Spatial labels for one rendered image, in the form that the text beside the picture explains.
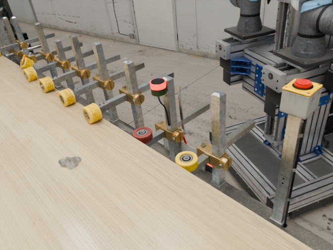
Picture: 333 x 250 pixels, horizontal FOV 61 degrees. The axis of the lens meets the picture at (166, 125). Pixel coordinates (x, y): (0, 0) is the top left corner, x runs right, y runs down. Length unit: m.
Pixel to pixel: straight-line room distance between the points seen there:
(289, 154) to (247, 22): 1.11
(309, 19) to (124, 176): 1.01
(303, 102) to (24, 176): 0.93
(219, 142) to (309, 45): 0.67
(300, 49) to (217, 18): 2.76
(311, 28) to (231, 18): 2.67
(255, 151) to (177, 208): 1.37
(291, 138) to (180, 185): 0.36
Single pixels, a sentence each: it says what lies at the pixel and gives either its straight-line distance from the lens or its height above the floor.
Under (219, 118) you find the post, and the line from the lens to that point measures 0.97.
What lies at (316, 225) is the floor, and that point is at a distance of 2.07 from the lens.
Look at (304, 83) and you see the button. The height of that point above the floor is 1.23.
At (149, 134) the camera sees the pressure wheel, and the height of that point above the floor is 0.91.
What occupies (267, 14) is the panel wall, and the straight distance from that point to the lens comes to 3.81.
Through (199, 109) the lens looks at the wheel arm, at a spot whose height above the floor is 0.86.
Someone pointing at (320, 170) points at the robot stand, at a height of 0.21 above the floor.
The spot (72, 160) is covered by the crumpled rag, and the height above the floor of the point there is 0.91.
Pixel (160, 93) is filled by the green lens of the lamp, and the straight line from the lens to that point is 1.07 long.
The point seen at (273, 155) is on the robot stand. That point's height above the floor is 0.21.
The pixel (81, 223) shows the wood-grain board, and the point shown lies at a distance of 0.90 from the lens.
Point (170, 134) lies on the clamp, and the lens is 1.21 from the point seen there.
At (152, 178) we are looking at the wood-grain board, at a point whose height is 0.90.
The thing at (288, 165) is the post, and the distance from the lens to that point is 0.90.
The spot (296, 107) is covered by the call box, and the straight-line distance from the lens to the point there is 0.77.
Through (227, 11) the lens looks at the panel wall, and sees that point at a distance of 4.05.
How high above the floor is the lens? 1.56
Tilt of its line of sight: 33 degrees down
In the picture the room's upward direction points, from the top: 7 degrees counter-clockwise
